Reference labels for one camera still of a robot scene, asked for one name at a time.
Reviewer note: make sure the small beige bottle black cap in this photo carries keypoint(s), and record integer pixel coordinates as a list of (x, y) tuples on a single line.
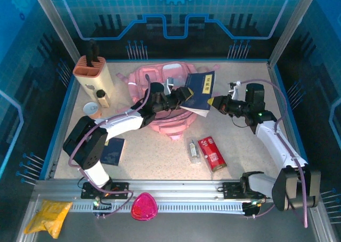
[(103, 100)]

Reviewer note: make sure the beige knife block orange top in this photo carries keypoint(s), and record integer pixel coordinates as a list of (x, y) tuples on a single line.
[(101, 76)]

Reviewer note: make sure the aluminium side rail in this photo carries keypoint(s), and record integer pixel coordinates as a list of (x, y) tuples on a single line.
[(277, 92), (57, 156)]

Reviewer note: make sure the aluminium front rail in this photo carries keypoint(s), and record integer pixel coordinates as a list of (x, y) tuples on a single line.
[(173, 188)]

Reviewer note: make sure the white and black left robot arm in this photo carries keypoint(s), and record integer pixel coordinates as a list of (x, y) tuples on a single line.
[(122, 124)]

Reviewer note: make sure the blue book yellow label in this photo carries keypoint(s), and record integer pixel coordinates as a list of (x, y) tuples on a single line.
[(197, 92)]

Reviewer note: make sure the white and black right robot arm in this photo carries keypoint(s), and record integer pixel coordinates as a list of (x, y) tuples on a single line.
[(274, 143)]

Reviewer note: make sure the orange cup white inside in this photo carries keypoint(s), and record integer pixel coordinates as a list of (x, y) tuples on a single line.
[(92, 108)]

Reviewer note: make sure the red tissue pack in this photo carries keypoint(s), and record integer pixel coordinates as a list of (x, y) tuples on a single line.
[(213, 154)]

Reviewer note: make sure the pink backpack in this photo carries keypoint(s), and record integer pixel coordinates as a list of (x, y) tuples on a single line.
[(173, 124)]

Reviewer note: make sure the yellow plastic bag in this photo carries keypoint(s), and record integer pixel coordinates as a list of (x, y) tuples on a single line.
[(48, 218)]

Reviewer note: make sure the aluminium frame post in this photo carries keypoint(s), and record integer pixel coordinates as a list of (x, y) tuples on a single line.
[(58, 26), (291, 26)]

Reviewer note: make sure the pink rounded triangular pouch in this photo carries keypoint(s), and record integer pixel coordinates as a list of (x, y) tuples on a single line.
[(144, 207)]

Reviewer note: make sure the small dark blue booklet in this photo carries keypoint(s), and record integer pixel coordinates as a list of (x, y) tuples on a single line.
[(113, 152)]

